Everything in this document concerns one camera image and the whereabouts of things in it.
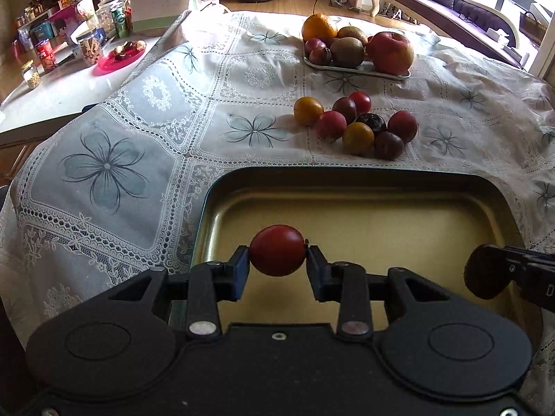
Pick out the gold metal tray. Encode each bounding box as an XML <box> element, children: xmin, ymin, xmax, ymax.
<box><xmin>190</xmin><ymin>166</ymin><xmax>528</xmax><ymax>330</ymax></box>

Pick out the front brown kiwi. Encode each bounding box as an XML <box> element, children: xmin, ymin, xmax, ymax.
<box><xmin>330</xmin><ymin>37</ymin><xmax>365</xmax><ymax>69</ymax></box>

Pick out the white calendar box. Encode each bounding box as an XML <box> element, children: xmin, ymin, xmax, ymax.
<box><xmin>130</xmin><ymin>0</ymin><xmax>198</xmax><ymax>34</ymax></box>

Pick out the black wrinkled fruit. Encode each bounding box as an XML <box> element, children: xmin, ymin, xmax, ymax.
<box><xmin>357</xmin><ymin>113</ymin><xmax>387</xmax><ymax>136</ymax></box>

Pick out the dark purple plum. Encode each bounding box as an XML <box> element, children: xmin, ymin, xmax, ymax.
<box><xmin>374</xmin><ymin>131</ymin><xmax>404</xmax><ymax>161</ymax></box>

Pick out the red tin can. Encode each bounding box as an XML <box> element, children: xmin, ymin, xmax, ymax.
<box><xmin>35</xmin><ymin>39</ymin><xmax>57</xmax><ymax>73</ymax></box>

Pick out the upper plum on plate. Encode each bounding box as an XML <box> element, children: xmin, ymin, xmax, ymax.
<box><xmin>304</xmin><ymin>38</ymin><xmax>326</xmax><ymax>58</ymax></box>

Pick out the plum on plate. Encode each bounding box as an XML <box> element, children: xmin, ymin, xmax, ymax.
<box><xmin>304</xmin><ymin>38</ymin><xmax>326</xmax><ymax>58</ymax></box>
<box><xmin>309</xmin><ymin>46</ymin><xmax>332</xmax><ymax>66</ymax></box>

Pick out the green drink can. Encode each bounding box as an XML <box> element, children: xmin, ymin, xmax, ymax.
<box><xmin>111</xmin><ymin>7</ymin><xmax>129</xmax><ymax>38</ymax></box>

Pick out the white side table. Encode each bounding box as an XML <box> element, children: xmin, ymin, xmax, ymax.
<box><xmin>1</xmin><ymin>59</ymin><xmax>140</xmax><ymax>145</ymax></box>

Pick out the brown kiwi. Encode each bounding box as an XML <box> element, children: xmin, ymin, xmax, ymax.
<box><xmin>330</xmin><ymin>37</ymin><xmax>365</xmax><ymax>69</ymax></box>
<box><xmin>337</xmin><ymin>25</ymin><xmax>368</xmax><ymax>46</ymax></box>

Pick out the large red apple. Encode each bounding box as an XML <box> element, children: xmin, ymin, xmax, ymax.
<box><xmin>366</xmin><ymin>31</ymin><xmax>415</xmax><ymax>75</ymax></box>

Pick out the bright red cherry tomato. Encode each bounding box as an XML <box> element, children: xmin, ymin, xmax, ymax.
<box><xmin>349</xmin><ymin>91</ymin><xmax>373</xmax><ymax>115</ymax></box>

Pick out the large orange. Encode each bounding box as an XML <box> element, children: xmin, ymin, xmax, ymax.
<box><xmin>301</xmin><ymin>2</ymin><xmax>338</xmax><ymax>42</ymax></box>

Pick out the red radish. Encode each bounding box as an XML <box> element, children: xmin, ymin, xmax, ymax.
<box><xmin>314</xmin><ymin>111</ymin><xmax>347</xmax><ymax>143</ymax></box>

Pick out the white fruit plate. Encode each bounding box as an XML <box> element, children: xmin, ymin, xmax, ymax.
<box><xmin>302</xmin><ymin>53</ymin><xmax>411</xmax><ymax>81</ymax></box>

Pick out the small glass jar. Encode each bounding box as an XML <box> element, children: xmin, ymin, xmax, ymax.
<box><xmin>21</xmin><ymin>60</ymin><xmax>41</xmax><ymax>89</ymax></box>

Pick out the white lace floral tablecloth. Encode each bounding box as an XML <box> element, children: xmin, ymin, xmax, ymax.
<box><xmin>0</xmin><ymin>10</ymin><xmax>555</xmax><ymax>414</ymax></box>

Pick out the lower plum on plate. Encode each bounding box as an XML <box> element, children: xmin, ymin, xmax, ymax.
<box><xmin>309</xmin><ymin>46</ymin><xmax>332</xmax><ymax>66</ymax></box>

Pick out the dark red plum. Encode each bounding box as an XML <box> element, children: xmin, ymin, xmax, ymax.
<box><xmin>332</xmin><ymin>97</ymin><xmax>358</xmax><ymax>125</ymax></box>

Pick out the purple cushioned sofa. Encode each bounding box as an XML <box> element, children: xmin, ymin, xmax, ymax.
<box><xmin>385</xmin><ymin>0</ymin><xmax>525</xmax><ymax>69</ymax></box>

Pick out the orange tomato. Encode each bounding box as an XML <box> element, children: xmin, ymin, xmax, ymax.
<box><xmin>341</xmin><ymin>122</ymin><xmax>374</xmax><ymax>156</ymax></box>
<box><xmin>293</xmin><ymin>97</ymin><xmax>324</xmax><ymax>127</ymax></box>

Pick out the orange tomato front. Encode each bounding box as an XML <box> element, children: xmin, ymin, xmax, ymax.
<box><xmin>341</xmin><ymin>122</ymin><xmax>374</xmax><ymax>156</ymax></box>

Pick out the glass jar with snacks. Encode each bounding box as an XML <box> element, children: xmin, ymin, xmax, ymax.
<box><xmin>77</xmin><ymin>28</ymin><xmax>103</xmax><ymax>67</ymax></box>

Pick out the rear brown kiwi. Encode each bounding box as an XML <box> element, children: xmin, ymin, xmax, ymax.
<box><xmin>337</xmin><ymin>25</ymin><xmax>368</xmax><ymax>46</ymax></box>

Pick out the pink snack plate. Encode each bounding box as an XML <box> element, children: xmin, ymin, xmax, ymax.
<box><xmin>94</xmin><ymin>41</ymin><xmax>147</xmax><ymax>75</ymax></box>

